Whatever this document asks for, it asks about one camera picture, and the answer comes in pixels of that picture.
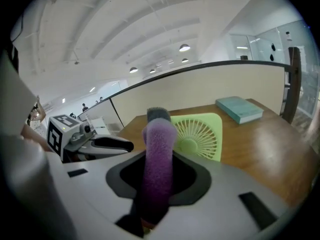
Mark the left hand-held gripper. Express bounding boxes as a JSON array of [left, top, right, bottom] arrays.
[[46, 113, 135, 164]]

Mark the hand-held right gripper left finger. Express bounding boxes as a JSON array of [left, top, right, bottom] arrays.
[[53, 150, 147, 240]]

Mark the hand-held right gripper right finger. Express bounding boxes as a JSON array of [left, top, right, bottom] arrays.
[[154, 153, 296, 240]]

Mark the small green desk fan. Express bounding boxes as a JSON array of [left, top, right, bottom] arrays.
[[170, 112, 223, 163]]

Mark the person's left forearm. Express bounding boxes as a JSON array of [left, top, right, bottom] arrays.
[[21, 122, 50, 152]]

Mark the white cabinet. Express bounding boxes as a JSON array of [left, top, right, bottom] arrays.
[[84, 116, 112, 136]]

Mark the teal book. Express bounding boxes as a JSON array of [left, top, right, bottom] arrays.
[[215, 96, 265, 125]]

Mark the beige partition panel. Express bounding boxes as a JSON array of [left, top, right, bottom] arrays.
[[109, 65, 287, 130]]

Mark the glass office partition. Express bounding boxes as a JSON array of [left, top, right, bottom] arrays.
[[228, 21, 320, 115]]

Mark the dark wooden post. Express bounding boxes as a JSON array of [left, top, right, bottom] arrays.
[[282, 46, 303, 124]]

